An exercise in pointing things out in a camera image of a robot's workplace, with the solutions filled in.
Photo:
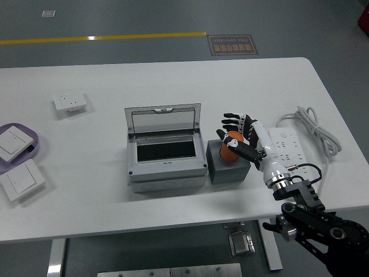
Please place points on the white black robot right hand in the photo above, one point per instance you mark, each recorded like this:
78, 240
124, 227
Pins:
271, 168

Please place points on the grey box with clear lid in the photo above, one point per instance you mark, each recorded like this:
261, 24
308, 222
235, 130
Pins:
164, 173

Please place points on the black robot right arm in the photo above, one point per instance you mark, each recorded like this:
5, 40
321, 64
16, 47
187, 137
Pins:
317, 219

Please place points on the grey cube with round hole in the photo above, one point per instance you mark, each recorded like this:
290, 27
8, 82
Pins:
227, 173

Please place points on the silver metal floor box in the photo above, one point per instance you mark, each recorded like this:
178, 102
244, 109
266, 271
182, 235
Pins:
241, 243

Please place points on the white power strip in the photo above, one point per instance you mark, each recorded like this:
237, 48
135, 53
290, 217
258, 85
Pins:
288, 141

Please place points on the white table leg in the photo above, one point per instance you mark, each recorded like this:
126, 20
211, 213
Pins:
272, 254
56, 259

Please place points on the grey metal plate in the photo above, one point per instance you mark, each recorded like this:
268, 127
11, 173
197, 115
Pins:
132, 273
206, 271

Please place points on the brown floor sign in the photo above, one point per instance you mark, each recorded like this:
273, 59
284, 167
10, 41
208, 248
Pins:
232, 44

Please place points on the red object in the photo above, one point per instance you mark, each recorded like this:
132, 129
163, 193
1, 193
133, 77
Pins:
364, 18

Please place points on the yellow floor tape line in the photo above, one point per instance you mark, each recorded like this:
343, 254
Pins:
115, 37

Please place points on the purple tray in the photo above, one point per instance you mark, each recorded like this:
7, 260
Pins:
35, 142

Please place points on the small silver floor plate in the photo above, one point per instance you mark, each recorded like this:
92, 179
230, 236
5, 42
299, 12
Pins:
48, 14

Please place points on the metal bracket under table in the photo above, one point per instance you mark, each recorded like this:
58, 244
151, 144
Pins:
233, 225

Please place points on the white wall socket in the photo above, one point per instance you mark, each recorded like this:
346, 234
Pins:
67, 99

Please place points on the white wall switch panel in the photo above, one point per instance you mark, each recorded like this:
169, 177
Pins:
21, 180
11, 142

